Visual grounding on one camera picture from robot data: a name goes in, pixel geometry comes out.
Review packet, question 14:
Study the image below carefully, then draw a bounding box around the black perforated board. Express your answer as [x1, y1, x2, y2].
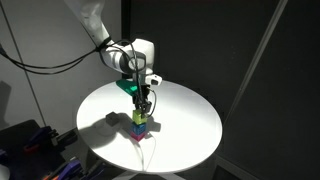
[0, 120, 65, 180]

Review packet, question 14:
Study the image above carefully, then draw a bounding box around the magenta red block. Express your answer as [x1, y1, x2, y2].
[130, 131, 146, 142]

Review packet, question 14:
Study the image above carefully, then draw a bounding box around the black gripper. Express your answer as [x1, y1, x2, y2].
[132, 85, 152, 118]

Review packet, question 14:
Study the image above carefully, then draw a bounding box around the purple orange clamp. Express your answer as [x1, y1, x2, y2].
[23, 126, 58, 154]

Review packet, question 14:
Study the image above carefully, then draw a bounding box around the dark grey block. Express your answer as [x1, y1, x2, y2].
[105, 112, 119, 126]

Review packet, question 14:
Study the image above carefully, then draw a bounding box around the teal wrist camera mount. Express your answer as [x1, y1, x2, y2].
[116, 79, 138, 96]

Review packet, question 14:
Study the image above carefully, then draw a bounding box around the blue block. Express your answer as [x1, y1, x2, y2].
[131, 122, 146, 135]

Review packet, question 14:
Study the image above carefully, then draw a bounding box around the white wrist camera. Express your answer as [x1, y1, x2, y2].
[145, 74, 162, 86]

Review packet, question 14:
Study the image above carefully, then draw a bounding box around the round white table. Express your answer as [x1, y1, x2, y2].
[76, 81, 222, 174]

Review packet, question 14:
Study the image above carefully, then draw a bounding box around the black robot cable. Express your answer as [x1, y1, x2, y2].
[0, 39, 141, 88]

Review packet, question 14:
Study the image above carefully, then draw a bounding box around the black purple clamp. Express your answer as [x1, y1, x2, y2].
[42, 159, 106, 180]

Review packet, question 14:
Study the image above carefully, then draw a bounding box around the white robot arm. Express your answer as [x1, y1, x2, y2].
[64, 0, 155, 117]

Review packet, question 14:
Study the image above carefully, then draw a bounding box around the light green block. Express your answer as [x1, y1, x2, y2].
[132, 109, 147, 125]

